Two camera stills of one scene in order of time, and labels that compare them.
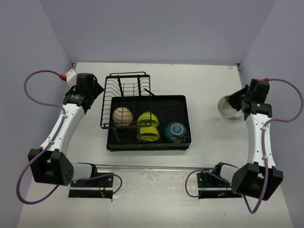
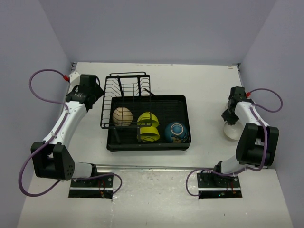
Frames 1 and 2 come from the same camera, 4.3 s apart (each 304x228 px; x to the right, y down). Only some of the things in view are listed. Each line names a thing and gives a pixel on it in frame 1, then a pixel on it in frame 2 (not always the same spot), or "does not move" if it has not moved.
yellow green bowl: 148,134 does not move
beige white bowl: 225,108 → 233,132
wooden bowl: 122,116 does not move
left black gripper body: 96,90 does not move
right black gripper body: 237,99 → 230,117
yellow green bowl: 148,118 does not move
